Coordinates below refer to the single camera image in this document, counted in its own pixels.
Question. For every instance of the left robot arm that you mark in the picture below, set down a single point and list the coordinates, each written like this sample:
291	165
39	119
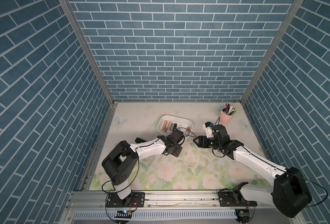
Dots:
120	162

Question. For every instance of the green circuit board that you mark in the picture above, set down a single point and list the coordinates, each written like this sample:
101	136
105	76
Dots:
242	216
122	214

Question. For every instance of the left green circuit board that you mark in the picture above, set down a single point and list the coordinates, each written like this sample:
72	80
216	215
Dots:
122	214

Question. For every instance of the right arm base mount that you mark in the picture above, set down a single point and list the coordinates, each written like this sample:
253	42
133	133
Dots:
234	199

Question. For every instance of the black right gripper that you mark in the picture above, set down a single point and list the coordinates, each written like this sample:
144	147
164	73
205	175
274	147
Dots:
200	138

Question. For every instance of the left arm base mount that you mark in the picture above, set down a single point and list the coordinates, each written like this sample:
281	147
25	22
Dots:
134	200

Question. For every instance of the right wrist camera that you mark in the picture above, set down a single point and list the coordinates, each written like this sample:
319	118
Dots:
208	129

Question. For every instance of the pink lip gloss tube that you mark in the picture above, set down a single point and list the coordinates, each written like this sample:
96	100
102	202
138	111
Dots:
168	126

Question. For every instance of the beige lip gloss tube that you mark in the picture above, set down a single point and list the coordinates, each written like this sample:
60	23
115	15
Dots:
165	126

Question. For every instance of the pink metal pen bucket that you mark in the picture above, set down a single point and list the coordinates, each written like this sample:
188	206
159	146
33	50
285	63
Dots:
225	119

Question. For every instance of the right green circuit board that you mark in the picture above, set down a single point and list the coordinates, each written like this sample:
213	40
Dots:
242	216

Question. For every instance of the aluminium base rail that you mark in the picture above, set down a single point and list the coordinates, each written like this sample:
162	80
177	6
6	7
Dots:
159	207

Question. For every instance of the white storage box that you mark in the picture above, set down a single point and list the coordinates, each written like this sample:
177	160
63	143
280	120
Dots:
182	124

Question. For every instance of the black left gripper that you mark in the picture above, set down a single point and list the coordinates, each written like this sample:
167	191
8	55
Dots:
179	150

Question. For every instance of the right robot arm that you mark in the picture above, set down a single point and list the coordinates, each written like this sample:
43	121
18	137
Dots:
288	191

